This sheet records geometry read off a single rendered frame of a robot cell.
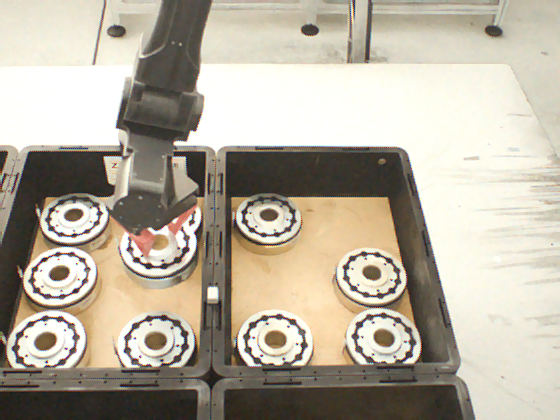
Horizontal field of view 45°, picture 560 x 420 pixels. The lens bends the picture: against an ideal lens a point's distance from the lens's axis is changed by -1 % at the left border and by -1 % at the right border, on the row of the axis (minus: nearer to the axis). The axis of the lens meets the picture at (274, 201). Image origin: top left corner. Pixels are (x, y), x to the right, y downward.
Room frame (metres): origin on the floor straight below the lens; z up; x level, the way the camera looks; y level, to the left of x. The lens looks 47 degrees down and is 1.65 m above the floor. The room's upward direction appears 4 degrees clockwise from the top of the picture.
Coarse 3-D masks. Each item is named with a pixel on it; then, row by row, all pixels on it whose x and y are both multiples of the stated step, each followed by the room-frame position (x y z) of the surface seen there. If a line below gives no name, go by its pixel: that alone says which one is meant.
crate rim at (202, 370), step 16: (208, 160) 0.75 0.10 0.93; (16, 176) 0.70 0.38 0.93; (208, 176) 0.73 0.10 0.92; (16, 192) 0.66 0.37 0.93; (208, 192) 0.70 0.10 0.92; (208, 208) 0.65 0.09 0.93; (0, 224) 0.60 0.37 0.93; (208, 224) 0.63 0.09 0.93; (0, 240) 0.57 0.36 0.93; (208, 240) 0.60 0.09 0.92; (208, 256) 0.57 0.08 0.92; (208, 272) 0.54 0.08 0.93; (208, 288) 0.52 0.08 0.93; (208, 304) 0.49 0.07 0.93; (208, 320) 0.47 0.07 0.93; (208, 336) 0.45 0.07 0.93; (208, 352) 0.43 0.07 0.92; (16, 368) 0.38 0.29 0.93; (32, 368) 0.39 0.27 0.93; (48, 368) 0.39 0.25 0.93; (64, 368) 0.39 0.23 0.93; (80, 368) 0.39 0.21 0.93; (96, 368) 0.39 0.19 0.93; (112, 368) 0.39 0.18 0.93; (128, 368) 0.40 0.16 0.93; (144, 368) 0.40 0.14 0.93; (160, 368) 0.40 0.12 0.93; (176, 368) 0.40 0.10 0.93; (192, 368) 0.40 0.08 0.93; (208, 368) 0.40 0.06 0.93
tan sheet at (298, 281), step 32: (320, 224) 0.73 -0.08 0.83; (352, 224) 0.73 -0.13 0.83; (384, 224) 0.74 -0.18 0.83; (256, 256) 0.65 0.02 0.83; (288, 256) 0.66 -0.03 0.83; (320, 256) 0.66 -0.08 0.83; (256, 288) 0.59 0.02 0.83; (288, 288) 0.60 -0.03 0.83; (320, 288) 0.60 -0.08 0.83; (320, 320) 0.55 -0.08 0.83; (352, 320) 0.55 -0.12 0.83; (320, 352) 0.49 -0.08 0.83
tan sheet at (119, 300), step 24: (120, 240) 0.67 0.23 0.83; (96, 264) 0.62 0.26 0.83; (120, 264) 0.62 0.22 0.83; (120, 288) 0.58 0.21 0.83; (144, 288) 0.58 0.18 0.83; (168, 288) 0.58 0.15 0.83; (192, 288) 0.59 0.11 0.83; (24, 312) 0.53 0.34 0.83; (96, 312) 0.53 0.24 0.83; (120, 312) 0.54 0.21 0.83; (144, 312) 0.54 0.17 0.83; (192, 312) 0.55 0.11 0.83; (96, 336) 0.50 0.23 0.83; (96, 360) 0.46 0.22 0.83
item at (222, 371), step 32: (224, 160) 0.76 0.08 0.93; (224, 192) 0.69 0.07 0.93; (416, 192) 0.72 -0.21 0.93; (224, 224) 0.63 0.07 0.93; (416, 224) 0.65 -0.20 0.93; (224, 256) 0.57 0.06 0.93; (224, 288) 0.52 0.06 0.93; (224, 320) 0.47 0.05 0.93; (448, 320) 0.49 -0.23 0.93; (448, 352) 0.44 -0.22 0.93
